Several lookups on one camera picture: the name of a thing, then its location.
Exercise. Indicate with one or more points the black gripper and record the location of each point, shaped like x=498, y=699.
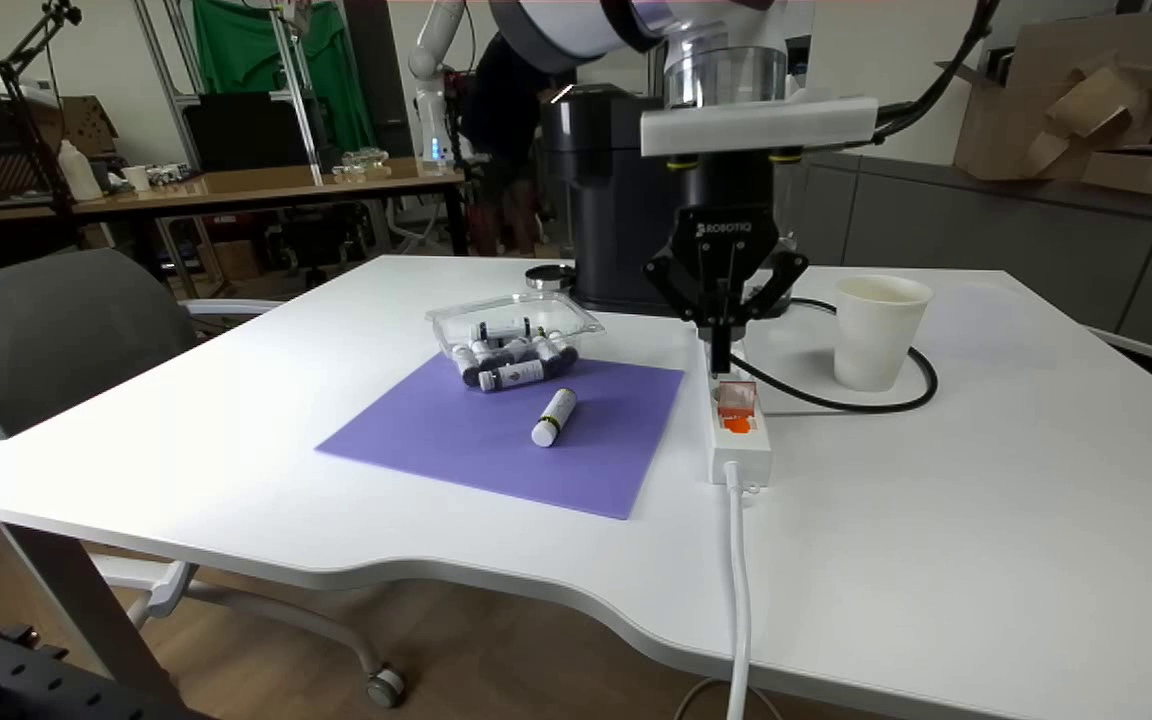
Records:
x=727, y=215

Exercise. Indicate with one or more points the white power strip orange button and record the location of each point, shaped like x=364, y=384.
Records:
x=742, y=447

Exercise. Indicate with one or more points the black coffee machine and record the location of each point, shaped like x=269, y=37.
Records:
x=616, y=200

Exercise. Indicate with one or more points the white paper cup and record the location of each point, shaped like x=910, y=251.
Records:
x=882, y=332

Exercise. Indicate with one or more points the round black metal dish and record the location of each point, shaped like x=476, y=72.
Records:
x=549, y=276

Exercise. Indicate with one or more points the grey cabinet counter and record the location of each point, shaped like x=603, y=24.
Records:
x=1002, y=242

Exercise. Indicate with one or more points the purple paper mat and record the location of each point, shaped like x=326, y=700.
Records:
x=468, y=441

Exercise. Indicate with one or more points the brown cardboard boxes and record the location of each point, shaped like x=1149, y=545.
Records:
x=1082, y=103

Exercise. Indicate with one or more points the wooden table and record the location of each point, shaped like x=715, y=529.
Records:
x=231, y=187

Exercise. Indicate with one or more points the green cloth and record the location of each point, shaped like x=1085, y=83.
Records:
x=251, y=54

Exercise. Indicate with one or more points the grey office chair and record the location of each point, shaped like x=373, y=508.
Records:
x=57, y=332

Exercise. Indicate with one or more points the black boom stand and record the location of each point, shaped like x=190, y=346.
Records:
x=36, y=95

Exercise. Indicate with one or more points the black perforated metal rack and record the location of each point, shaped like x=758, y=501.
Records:
x=18, y=664

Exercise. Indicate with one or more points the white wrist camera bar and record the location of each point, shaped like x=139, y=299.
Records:
x=762, y=127

